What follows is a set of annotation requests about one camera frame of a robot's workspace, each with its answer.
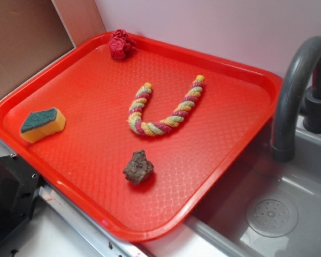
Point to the brown rock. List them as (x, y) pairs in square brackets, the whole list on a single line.
[(138, 168)]

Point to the red plastic tray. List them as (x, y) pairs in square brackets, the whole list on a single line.
[(85, 161)]

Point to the crumpled red paper ball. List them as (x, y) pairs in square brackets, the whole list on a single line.
[(120, 44)]

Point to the yellow green sponge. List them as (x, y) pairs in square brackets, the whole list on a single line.
[(41, 124)]

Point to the grey plastic sink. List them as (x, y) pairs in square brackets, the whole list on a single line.
[(220, 217)]

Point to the round sink drain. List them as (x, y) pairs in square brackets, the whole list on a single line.
[(271, 215)]

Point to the grey curved faucet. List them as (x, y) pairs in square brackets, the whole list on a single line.
[(300, 94)]

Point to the brown cardboard panel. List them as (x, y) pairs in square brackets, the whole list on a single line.
[(33, 34)]

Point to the black metal mount block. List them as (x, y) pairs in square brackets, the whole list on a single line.
[(19, 188)]

